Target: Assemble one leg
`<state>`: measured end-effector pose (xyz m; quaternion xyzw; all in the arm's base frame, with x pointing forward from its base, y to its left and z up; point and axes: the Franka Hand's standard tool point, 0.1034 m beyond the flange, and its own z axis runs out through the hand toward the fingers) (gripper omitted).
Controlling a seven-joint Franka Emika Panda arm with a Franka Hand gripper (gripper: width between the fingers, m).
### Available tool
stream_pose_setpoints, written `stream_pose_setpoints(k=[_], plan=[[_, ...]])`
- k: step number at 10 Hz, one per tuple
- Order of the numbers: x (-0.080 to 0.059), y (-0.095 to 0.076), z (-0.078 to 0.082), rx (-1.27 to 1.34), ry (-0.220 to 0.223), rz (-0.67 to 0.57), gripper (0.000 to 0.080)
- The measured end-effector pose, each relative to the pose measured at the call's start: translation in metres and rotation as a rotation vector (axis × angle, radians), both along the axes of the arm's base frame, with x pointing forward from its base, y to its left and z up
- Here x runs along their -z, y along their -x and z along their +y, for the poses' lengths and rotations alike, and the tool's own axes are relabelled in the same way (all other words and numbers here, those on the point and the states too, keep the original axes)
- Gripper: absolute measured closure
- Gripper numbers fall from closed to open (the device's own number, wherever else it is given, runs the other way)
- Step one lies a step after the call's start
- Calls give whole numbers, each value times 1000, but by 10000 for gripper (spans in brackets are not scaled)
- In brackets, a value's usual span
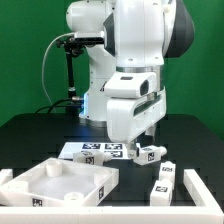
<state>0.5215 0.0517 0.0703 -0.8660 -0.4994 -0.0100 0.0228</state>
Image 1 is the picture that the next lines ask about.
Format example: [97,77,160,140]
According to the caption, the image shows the white U-shaped fence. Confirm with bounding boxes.
[0,169,224,224]

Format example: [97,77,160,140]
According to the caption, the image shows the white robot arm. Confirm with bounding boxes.
[66,0,194,159]

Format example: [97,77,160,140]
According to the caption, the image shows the black base cables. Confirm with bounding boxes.
[34,97,84,115]

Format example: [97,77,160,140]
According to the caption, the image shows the grey camera cable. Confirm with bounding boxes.
[41,32,76,105]

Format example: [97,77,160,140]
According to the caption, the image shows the white marker sheet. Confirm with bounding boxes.
[59,142,128,159]

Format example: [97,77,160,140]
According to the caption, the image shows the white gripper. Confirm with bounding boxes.
[107,90,166,158]

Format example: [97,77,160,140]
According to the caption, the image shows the white square tabletop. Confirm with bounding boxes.
[0,158,119,207]

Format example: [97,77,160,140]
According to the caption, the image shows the black camera stand pole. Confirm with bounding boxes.
[65,50,77,115]

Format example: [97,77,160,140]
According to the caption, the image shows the black camera on stand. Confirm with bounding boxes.
[56,31,104,48]

